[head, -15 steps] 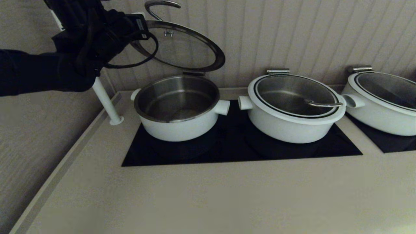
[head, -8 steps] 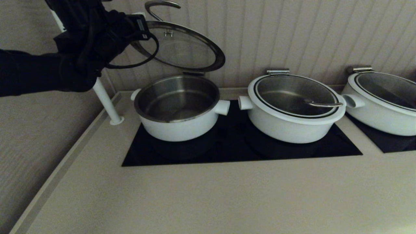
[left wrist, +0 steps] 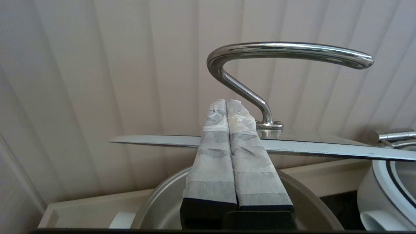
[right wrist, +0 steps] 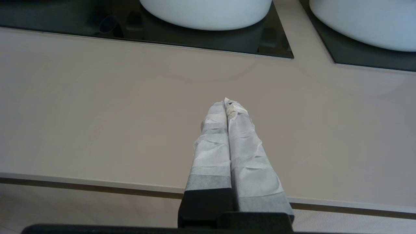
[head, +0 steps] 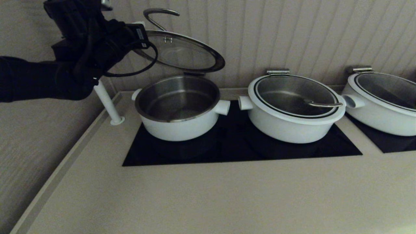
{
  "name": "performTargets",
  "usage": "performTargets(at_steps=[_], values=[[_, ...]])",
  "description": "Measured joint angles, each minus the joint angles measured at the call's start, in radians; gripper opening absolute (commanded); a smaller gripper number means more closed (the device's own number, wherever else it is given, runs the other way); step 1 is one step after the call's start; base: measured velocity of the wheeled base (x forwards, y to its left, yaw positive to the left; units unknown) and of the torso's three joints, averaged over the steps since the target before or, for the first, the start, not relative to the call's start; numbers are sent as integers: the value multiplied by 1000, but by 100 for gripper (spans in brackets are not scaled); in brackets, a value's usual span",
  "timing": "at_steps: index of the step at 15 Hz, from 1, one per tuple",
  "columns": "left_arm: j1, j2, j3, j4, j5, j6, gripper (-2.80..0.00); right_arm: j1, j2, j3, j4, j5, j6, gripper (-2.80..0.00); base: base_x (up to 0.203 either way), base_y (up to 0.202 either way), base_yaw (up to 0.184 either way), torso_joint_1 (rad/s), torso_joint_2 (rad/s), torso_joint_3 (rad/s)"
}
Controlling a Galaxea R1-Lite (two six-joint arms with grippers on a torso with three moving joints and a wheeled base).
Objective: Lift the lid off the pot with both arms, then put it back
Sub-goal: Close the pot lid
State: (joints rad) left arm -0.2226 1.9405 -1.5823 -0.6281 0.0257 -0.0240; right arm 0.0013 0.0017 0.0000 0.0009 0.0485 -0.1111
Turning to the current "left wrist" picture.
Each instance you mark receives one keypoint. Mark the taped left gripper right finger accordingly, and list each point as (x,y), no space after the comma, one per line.
(256,162)

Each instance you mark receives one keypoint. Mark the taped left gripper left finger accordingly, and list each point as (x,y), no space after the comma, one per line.
(211,162)

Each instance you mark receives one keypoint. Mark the white rimmed glass pot lid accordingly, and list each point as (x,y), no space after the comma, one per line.
(399,175)
(292,97)

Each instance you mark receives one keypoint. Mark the white pot with steel insert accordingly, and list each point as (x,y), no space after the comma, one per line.
(373,208)
(156,208)

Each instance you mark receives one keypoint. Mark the wide black glass cooktop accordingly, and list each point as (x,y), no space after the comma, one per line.
(341,208)

